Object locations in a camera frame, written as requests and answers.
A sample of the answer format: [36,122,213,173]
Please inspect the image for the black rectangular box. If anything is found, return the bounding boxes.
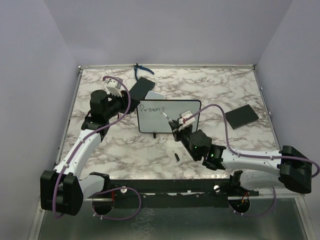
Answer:
[129,77,156,101]

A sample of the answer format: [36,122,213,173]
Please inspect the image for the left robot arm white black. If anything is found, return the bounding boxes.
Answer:
[40,89,144,218]

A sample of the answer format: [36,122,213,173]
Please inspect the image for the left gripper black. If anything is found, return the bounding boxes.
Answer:
[104,89,141,120]

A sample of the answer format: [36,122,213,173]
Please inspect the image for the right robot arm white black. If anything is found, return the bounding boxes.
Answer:
[168,118,312,196]

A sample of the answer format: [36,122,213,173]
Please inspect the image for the small white square device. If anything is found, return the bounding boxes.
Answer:
[144,91,166,100]

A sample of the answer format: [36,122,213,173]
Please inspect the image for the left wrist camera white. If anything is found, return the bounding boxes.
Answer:
[102,76,123,97]

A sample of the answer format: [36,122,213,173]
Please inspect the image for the black eraser block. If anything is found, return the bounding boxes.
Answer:
[225,104,259,130]

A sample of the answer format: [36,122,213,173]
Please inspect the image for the blue handled pliers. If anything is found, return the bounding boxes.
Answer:
[133,62,155,81]

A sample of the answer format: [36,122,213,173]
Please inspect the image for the black marker cap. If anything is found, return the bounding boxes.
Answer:
[174,153,180,162]

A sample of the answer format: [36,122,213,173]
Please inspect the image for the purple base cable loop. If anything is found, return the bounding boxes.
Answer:
[91,187,143,221]

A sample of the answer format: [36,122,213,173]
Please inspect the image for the small whiteboard black frame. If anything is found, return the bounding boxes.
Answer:
[137,99,202,134]

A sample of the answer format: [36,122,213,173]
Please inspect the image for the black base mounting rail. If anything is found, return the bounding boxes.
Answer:
[82,177,251,208]

